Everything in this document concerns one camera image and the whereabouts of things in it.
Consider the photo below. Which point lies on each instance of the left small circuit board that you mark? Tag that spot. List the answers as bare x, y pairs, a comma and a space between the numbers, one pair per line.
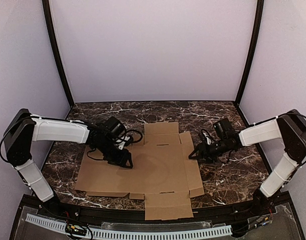
75, 230

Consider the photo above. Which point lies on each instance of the right black frame post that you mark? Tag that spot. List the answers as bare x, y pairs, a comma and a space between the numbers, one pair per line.
251, 51

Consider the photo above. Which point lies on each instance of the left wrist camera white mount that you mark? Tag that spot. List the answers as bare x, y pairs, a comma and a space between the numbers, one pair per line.
124, 142

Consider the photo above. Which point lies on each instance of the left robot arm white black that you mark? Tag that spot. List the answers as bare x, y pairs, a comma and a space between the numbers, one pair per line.
108, 137

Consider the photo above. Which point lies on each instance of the black frame post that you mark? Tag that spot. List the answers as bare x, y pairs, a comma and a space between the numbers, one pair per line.
56, 53
251, 51

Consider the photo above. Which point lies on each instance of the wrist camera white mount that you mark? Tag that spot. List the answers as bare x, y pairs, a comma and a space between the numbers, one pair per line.
205, 136
124, 142

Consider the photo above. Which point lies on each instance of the left black frame post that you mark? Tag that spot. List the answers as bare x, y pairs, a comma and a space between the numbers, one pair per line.
56, 53

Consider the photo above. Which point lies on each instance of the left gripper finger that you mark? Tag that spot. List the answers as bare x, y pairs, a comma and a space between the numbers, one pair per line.
127, 165
127, 156

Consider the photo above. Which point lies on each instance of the white slotted cable duct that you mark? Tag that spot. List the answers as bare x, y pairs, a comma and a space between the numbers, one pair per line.
116, 231

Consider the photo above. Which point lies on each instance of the small circuit board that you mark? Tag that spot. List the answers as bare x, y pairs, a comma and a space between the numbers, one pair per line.
75, 230
260, 222

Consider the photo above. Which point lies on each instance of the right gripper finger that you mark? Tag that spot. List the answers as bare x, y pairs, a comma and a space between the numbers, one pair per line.
196, 152
201, 160

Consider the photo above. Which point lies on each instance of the black front frame rail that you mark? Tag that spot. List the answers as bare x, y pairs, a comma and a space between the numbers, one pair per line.
233, 213

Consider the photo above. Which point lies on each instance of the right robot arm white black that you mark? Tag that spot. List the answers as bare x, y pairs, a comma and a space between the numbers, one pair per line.
286, 131

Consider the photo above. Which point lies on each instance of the right small circuit board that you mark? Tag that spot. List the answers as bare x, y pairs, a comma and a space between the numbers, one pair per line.
260, 222

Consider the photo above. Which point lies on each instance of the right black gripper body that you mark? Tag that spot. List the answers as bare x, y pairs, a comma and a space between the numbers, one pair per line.
206, 150

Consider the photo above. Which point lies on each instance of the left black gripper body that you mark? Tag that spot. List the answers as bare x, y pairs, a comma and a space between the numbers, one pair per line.
117, 158

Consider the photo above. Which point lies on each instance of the brown cardboard box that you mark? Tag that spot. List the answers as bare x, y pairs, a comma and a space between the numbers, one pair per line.
162, 174

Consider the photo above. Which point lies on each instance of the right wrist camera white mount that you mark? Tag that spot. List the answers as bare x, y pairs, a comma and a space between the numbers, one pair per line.
205, 136

